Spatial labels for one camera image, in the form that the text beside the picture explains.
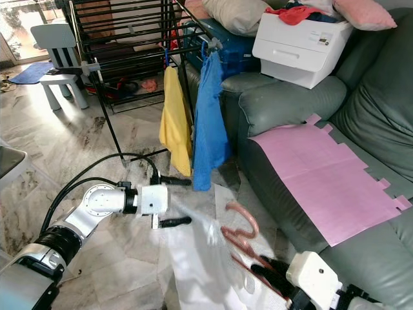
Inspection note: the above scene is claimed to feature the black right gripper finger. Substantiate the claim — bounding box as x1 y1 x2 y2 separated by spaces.
249 263 288 298
262 255 292 275

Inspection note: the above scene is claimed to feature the pink plastic hanger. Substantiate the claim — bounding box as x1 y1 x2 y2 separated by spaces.
221 201 294 304

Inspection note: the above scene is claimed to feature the white garment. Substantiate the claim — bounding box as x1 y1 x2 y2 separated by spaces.
165 201 259 310

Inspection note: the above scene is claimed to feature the yellow garment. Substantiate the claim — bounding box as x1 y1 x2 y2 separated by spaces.
161 65 194 177

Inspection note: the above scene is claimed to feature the blue garment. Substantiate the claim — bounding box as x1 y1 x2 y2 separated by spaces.
192 50 233 192

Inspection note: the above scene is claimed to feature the black metal drying rack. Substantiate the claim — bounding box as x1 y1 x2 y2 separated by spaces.
61 0 227 162

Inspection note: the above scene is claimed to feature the pink foam mat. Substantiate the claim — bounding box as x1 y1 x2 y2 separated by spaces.
250 114 413 247

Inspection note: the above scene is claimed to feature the grey-green sofa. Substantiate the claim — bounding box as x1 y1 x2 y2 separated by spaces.
184 0 413 310

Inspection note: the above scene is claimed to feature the blue suitcase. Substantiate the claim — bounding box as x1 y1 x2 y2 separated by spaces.
187 19 262 75

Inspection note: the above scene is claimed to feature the grey folding chair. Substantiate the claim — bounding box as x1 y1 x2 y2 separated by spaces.
0 145 33 194

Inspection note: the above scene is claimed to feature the beige pillow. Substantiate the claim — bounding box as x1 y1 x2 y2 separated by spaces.
200 0 272 37

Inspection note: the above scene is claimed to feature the blue floor mat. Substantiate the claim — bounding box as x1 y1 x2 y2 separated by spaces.
10 61 55 85

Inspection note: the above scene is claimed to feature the white storage box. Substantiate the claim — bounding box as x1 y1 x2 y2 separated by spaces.
252 12 354 90

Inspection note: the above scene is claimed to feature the white slatted child chair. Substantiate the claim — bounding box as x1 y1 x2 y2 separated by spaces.
31 24 90 112

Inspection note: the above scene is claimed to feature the red garment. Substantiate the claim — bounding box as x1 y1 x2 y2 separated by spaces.
265 4 325 26

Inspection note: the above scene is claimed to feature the pink pillow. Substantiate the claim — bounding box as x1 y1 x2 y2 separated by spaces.
334 0 398 31

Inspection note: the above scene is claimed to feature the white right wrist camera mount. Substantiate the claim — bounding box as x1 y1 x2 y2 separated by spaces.
286 251 341 309

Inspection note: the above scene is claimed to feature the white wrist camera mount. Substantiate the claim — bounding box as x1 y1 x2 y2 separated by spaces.
286 251 341 309
137 183 170 231

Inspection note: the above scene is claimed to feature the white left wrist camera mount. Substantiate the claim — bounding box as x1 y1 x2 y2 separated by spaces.
137 183 170 231

